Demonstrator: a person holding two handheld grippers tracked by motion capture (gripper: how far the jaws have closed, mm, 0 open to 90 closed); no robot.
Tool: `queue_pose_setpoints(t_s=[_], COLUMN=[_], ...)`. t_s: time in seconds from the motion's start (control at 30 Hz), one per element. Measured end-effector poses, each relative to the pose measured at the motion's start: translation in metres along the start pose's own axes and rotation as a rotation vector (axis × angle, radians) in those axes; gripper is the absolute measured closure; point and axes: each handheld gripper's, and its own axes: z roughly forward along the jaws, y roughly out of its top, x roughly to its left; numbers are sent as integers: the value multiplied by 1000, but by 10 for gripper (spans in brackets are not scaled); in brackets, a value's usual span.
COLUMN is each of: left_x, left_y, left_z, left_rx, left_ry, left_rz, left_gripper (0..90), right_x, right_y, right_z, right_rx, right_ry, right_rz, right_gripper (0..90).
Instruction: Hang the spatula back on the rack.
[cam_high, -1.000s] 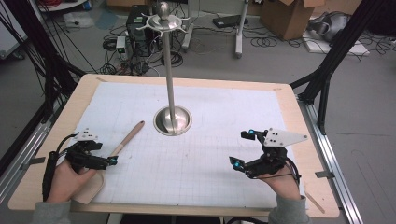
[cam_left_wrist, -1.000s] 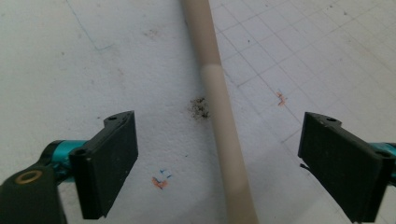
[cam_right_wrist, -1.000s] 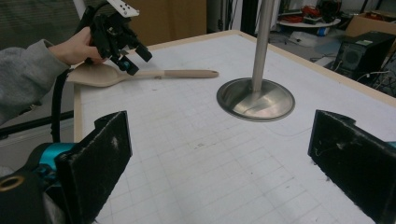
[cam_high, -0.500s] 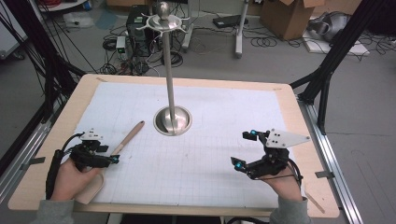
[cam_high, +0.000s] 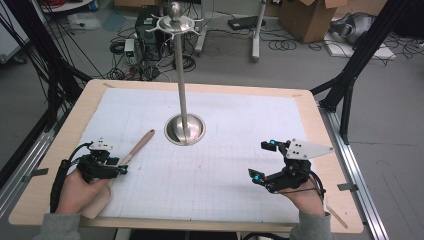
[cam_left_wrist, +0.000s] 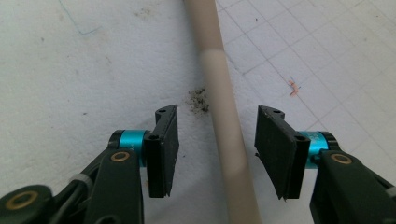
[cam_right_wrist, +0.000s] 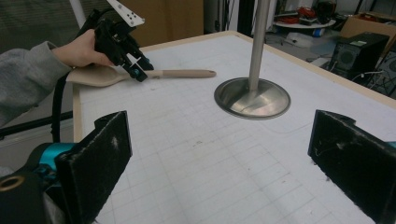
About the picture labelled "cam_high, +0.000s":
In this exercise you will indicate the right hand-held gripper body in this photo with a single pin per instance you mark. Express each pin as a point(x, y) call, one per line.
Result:
point(295, 173)

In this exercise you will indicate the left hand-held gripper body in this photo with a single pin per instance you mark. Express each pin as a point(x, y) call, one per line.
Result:
point(95, 166)

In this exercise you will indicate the person's right hand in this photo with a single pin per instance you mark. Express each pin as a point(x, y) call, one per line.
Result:
point(308, 201)

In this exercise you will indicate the person's left hand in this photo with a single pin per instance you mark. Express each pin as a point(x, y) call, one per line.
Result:
point(75, 196)

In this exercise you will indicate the white grid mat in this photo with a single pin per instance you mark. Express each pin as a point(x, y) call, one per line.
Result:
point(216, 166)

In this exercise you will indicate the metal table clip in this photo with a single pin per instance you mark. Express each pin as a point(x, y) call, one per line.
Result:
point(348, 186)
point(35, 174)

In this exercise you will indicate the thin wooden strip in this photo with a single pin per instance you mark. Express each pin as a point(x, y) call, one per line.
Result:
point(336, 216)

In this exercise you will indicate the metal utensil stand with hooks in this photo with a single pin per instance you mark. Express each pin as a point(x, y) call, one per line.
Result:
point(181, 83)

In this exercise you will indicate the white desk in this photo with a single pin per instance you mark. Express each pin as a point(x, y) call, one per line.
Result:
point(256, 40)

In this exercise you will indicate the white power adapter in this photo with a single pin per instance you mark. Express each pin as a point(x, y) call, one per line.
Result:
point(129, 46)

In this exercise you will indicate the flat black device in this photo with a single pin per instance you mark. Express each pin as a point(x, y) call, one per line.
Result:
point(245, 22)

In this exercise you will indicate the large cardboard box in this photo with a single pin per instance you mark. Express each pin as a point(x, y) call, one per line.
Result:
point(306, 23)

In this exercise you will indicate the black computer tower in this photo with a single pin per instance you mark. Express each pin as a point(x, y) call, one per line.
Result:
point(146, 36)

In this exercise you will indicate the white flat board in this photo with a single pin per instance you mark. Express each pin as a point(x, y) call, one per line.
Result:
point(363, 51)

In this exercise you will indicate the blue sheet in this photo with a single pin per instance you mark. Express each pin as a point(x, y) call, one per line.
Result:
point(113, 21)

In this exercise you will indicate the grey and white device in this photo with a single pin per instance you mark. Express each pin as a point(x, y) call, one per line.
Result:
point(350, 26)

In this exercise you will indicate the white round table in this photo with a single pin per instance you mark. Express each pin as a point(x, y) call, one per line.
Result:
point(63, 6)

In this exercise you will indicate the aluminium rail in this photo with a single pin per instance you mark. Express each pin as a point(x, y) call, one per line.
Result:
point(353, 166)
point(26, 166)

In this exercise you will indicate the black metal frame post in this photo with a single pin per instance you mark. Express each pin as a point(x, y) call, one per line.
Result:
point(40, 40)
point(366, 46)

